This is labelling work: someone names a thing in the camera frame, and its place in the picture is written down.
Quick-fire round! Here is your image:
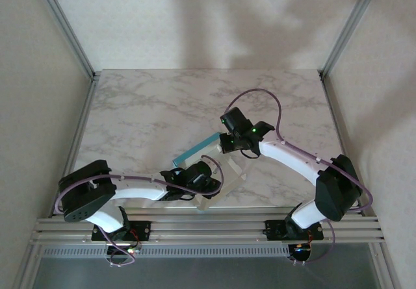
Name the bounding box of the right aluminium frame post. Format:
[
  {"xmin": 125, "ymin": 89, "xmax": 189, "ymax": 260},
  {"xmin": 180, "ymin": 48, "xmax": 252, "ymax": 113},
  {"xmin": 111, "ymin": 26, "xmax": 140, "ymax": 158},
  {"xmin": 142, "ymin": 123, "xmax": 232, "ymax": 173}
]
[{"xmin": 320, "ymin": 0, "xmax": 384, "ymax": 79}]

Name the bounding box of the aluminium mounting rail beam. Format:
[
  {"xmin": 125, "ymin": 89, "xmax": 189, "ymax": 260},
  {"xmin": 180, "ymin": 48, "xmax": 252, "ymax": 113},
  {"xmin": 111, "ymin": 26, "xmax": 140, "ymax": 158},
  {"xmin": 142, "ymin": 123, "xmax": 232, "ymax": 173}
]
[{"xmin": 29, "ymin": 206, "xmax": 386, "ymax": 246}]

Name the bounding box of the left lit circuit board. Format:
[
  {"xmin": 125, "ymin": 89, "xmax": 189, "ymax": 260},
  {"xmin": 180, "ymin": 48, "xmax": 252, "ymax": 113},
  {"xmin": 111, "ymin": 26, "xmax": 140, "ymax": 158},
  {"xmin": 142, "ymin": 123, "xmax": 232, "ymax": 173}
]
[{"xmin": 105, "ymin": 245, "xmax": 142, "ymax": 258}]

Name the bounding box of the aluminium frame post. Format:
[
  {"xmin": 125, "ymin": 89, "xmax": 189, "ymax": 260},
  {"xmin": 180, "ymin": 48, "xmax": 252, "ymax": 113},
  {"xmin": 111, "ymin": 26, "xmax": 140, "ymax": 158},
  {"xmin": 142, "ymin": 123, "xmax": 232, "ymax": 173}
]
[
  {"xmin": 320, "ymin": 0, "xmax": 384, "ymax": 79},
  {"xmin": 31, "ymin": 0, "xmax": 97, "ymax": 79}
]

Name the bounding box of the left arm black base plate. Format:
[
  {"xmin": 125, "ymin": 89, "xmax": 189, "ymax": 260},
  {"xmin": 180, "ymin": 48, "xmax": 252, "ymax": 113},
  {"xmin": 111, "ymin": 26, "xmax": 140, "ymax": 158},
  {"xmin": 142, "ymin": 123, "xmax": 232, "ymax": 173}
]
[{"xmin": 92, "ymin": 220, "xmax": 152, "ymax": 242}]

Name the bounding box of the aluminium side rail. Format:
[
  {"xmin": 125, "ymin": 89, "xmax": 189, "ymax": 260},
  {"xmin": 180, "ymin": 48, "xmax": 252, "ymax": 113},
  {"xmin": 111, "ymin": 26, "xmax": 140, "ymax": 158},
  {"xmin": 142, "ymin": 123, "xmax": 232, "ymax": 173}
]
[
  {"xmin": 50, "ymin": 73, "xmax": 102, "ymax": 218},
  {"xmin": 320, "ymin": 73, "xmax": 365, "ymax": 217}
]

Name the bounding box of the lit circuit board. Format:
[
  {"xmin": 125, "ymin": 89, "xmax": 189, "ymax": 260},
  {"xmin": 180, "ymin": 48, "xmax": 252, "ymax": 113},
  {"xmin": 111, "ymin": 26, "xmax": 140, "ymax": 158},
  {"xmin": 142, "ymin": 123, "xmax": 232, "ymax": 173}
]
[
  {"xmin": 287, "ymin": 243, "xmax": 313, "ymax": 261},
  {"xmin": 105, "ymin": 245, "xmax": 142, "ymax": 258}
]

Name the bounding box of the teal and white paper box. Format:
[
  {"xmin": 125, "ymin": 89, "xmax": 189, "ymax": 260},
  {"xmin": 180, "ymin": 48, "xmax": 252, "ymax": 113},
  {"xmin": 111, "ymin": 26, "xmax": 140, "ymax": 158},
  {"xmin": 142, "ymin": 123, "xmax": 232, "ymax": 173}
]
[{"xmin": 171, "ymin": 132, "xmax": 247, "ymax": 212}]

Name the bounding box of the right aluminium side rail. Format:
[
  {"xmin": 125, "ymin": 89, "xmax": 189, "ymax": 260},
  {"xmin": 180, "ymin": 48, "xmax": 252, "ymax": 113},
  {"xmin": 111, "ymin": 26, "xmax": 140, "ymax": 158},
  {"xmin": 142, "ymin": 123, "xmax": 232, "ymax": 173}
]
[{"xmin": 320, "ymin": 73, "xmax": 365, "ymax": 217}]

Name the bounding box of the left aluminium frame post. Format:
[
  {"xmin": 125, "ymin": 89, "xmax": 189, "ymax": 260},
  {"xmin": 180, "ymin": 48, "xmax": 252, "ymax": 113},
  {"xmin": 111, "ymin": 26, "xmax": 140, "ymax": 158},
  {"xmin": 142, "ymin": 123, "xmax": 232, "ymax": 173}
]
[{"xmin": 31, "ymin": 0, "xmax": 97, "ymax": 79}]

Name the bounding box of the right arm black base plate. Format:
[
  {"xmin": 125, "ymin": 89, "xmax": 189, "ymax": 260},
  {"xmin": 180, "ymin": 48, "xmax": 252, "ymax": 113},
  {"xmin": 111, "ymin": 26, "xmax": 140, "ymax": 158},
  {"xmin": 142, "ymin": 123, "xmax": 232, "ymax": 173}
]
[{"xmin": 265, "ymin": 219, "xmax": 323, "ymax": 241}]

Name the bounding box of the grey slotted cable duct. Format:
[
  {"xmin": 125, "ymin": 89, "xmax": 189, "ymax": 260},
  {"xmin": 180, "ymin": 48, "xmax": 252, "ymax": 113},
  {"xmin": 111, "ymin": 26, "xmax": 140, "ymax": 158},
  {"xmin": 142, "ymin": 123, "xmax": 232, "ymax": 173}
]
[{"xmin": 42, "ymin": 245, "xmax": 291, "ymax": 258}]

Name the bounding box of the right lit circuit board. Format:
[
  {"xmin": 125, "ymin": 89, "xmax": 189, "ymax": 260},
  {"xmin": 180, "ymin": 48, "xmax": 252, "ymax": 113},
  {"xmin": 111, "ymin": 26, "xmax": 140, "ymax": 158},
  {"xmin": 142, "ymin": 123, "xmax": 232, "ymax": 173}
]
[{"xmin": 287, "ymin": 243, "xmax": 313, "ymax": 261}]

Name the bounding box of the left aluminium side rail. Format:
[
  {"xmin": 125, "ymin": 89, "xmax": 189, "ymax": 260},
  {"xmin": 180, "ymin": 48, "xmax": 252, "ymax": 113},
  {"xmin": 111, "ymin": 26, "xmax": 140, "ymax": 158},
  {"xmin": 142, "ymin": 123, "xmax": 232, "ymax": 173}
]
[{"xmin": 50, "ymin": 73, "xmax": 102, "ymax": 218}]

